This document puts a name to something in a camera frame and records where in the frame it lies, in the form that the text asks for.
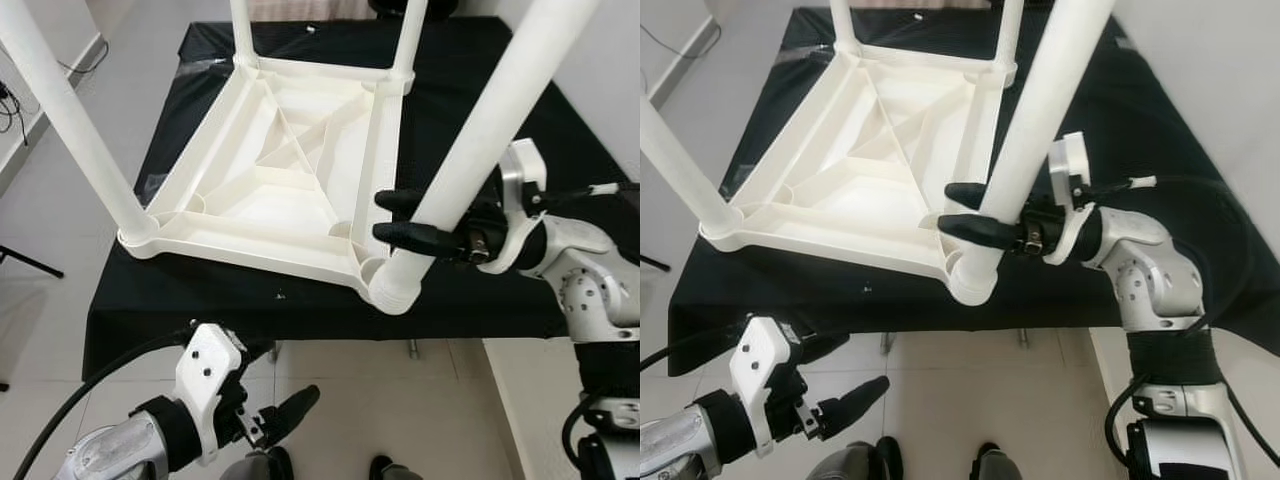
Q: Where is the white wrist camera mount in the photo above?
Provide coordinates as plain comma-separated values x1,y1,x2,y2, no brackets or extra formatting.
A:
728,316,797,459
497,140,549,275
172,322,247,467
1048,132,1097,267

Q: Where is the thin black wall cable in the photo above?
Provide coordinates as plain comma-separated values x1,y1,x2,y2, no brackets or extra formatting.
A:
0,40,101,146
640,20,716,61

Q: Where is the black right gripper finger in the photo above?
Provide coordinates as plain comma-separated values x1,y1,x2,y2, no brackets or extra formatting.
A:
938,213,1026,251
372,222,466,257
945,182,991,211
375,189,429,217

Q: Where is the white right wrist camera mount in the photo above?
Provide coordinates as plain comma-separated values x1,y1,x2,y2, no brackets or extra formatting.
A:
497,140,549,275
1048,132,1097,267

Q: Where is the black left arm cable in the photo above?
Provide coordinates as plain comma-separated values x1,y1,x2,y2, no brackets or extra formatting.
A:
640,320,746,376
10,325,196,480

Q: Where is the grey robot right foot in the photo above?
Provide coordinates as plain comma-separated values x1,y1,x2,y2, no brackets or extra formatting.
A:
970,442,1026,480
368,455,426,480

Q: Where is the black tablecloth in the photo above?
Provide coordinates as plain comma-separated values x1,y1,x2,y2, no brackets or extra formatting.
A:
82,18,641,381
668,5,1280,379

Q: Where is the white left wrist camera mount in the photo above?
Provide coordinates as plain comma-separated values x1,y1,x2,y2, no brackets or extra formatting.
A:
172,322,247,467
728,316,797,459

